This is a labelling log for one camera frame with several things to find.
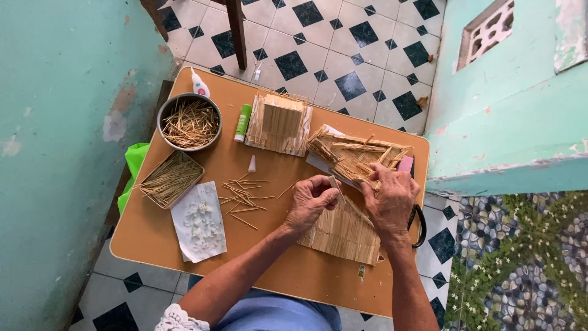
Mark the person's blue garment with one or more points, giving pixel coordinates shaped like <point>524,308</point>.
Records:
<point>280,312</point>

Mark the white paper with glue blobs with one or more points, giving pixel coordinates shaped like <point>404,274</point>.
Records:
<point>200,225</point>

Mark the wooden craft stick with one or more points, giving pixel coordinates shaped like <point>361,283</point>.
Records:
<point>336,189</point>

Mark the round metal bowl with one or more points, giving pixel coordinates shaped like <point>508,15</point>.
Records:
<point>161,122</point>

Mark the green plastic bag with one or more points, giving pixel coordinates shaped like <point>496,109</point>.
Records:
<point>135,161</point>

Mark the person's left hand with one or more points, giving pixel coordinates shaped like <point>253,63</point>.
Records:
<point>307,204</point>

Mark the scattered loose toothpicks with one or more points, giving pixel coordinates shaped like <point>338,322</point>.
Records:
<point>243,197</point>

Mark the bundle of toothpicks in tin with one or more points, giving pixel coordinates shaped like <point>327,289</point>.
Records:
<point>171,178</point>

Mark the rectangular metal tin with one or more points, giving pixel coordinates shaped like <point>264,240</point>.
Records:
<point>143,191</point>

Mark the wooden stick model house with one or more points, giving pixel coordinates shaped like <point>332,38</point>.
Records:
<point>280,123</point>

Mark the pink eraser block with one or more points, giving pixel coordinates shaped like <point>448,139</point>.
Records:
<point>405,164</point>

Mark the person's white lace sleeve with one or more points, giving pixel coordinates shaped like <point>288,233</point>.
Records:
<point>179,321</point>

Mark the white glue bottle cap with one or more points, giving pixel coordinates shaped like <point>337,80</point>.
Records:
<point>251,164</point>

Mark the person's right hand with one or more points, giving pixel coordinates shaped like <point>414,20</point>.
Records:
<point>391,207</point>

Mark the green glue stick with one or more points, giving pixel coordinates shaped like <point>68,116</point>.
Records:
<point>243,122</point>

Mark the white ventilation block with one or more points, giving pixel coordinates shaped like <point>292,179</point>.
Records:
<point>484,32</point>

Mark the white glue bottle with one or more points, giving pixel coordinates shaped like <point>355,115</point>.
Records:
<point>200,85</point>

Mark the heap of toothpicks in bowl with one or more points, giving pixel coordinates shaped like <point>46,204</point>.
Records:
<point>190,124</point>

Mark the heap of loose wooden sticks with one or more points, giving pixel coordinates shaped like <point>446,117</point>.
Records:
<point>349,154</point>

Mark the dark wooden chair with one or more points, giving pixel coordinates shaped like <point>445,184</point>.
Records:
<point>236,32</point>

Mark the flat panel of wooden sticks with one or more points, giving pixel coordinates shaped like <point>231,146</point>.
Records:
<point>342,239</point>

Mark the small white plastic piece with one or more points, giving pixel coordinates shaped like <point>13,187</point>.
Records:
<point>257,73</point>

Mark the dry brown leaf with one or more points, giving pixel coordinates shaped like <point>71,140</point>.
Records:
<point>421,101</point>

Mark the small printed sticker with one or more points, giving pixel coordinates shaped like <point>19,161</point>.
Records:
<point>361,272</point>

